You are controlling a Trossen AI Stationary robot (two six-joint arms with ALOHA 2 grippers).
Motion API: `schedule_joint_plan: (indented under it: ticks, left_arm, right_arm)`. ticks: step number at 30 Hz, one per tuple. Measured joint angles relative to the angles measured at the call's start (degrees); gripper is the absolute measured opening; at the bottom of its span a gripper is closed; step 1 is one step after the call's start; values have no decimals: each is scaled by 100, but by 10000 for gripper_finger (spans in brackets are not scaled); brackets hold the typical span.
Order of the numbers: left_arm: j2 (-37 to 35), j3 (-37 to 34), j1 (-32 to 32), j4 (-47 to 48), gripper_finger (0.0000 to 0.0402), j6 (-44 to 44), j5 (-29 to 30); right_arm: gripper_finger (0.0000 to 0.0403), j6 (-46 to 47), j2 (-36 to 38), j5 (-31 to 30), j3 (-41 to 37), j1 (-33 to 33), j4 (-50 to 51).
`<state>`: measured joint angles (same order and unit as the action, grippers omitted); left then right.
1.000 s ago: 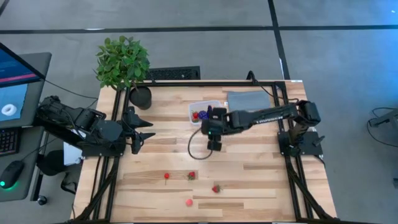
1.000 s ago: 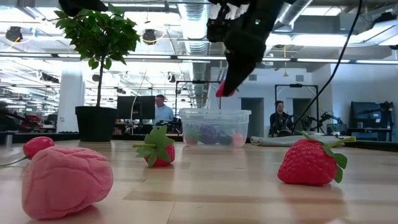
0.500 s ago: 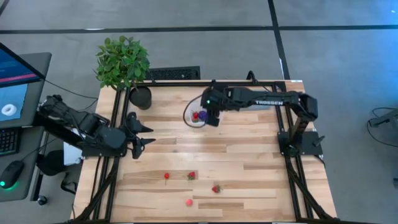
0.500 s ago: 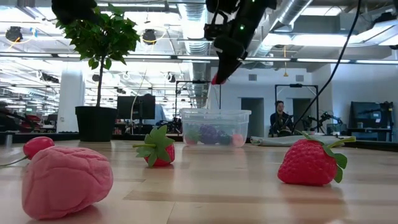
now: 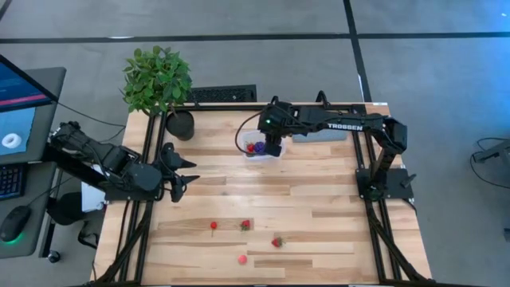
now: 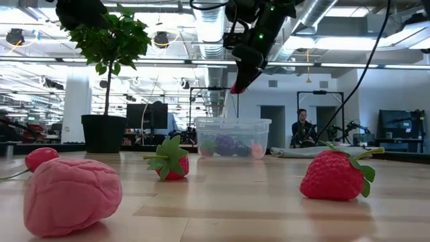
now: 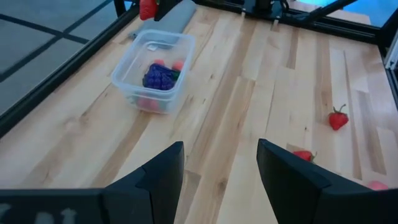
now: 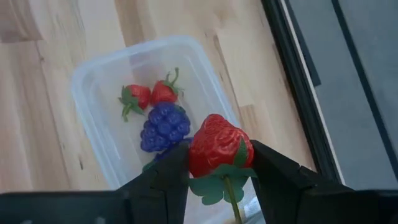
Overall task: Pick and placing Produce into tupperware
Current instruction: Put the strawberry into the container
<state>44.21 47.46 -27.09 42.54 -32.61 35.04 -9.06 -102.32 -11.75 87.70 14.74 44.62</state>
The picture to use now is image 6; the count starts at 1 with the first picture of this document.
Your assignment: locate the purple toy grape bunch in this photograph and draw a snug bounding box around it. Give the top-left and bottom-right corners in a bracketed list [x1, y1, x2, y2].
[215, 133, 238, 157]

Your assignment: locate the small pink toy fruit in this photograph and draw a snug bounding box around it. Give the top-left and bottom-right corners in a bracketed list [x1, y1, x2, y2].
[250, 144, 265, 159]

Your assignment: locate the pink wrinkled toy fruit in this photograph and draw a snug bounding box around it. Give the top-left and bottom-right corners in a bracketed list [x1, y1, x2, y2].
[22, 157, 124, 239]

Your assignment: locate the black metal frame stand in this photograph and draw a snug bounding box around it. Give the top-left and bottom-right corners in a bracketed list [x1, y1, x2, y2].
[189, 86, 240, 119]
[296, 89, 345, 144]

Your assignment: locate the person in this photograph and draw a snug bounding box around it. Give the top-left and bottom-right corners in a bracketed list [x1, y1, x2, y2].
[291, 108, 318, 148]
[166, 112, 179, 135]

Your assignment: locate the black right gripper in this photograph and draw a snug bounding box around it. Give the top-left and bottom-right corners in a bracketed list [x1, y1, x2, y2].
[223, 0, 296, 93]

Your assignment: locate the yellow hanging cord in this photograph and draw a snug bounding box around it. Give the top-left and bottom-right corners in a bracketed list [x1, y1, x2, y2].
[305, 48, 312, 84]

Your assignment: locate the long black arm cable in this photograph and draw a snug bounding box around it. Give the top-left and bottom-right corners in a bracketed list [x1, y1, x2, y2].
[314, 0, 392, 144]

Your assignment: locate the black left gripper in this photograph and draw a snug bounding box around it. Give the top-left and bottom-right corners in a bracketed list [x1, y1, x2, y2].
[55, 0, 109, 32]

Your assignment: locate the black background monitor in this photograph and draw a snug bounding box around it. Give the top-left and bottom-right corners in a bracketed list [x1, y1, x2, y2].
[126, 103, 169, 130]

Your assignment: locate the grey folded cloth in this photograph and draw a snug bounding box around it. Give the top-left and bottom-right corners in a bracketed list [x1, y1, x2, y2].
[270, 145, 374, 159]

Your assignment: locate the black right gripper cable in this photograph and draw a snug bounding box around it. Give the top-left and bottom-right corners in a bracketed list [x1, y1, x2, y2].
[189, 0, 238, 11]

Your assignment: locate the green potted plant black pot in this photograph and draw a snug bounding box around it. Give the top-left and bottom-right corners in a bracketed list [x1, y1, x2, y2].
[67, 3, 152, 155]

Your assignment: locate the black ceiling-mounted device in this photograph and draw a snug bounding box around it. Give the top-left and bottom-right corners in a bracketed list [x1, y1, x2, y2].
[5, 28, 26, 46]
[153, 31, 170, 50]

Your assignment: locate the black cabinet with screen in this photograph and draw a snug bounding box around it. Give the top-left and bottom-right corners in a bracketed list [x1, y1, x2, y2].
[375, 109, 427, 152]

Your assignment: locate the clear plastic tupperware container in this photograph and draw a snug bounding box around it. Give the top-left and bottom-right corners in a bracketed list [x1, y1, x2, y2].
[194, 116, 272, 161]

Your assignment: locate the red toy cherry with stem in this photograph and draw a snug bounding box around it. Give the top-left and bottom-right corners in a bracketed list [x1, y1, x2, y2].
[0, 147, 60, 182]

